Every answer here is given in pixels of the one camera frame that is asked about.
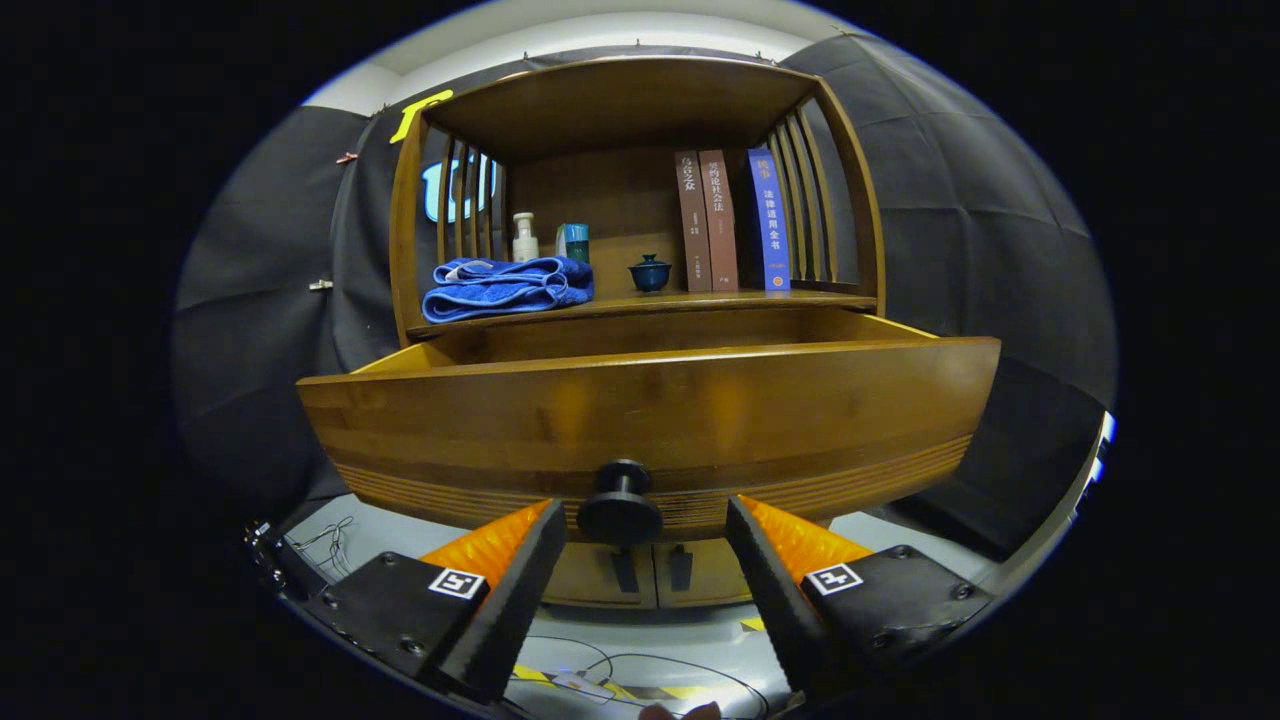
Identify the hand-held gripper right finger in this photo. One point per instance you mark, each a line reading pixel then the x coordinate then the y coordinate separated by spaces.
pixel 780 610

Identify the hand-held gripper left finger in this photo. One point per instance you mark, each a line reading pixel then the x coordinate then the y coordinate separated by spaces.
pixel 510 610

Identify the black drawer knob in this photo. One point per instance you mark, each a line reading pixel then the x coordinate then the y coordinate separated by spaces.
pixel 620 510

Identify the wooden drawer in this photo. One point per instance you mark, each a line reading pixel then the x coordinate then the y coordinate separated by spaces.
pixel 700 420

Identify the wooden cabinet door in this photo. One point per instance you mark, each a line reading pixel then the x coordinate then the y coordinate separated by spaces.
pixel 715 570
pixel 585 575

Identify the wooden countertop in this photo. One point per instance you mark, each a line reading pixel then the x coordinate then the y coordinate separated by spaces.
pixel 700 298

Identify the wooden cabinet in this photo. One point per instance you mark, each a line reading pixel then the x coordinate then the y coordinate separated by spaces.
pixel 600 100

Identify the yellow black striped tape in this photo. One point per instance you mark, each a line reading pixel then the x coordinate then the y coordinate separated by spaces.
pixel 620 688

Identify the folded blue towel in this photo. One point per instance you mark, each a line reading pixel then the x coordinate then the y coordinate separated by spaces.
pixel 500 285

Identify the blue lidded tea cup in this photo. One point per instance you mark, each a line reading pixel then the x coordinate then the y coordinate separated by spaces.
pixel 650 273

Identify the white pump bottle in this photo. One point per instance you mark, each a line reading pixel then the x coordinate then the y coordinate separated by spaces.
pixel 524 240

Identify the teal capped clear bottle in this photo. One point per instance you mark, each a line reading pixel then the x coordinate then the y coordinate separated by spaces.
pixel 576 242

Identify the blue book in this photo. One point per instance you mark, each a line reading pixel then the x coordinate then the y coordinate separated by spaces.
pixel 770 220

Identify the reddish brown book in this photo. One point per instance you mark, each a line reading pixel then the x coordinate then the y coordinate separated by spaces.
pixel 720 220

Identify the dark brown book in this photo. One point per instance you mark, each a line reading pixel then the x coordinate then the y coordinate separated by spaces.
pixel 693 220

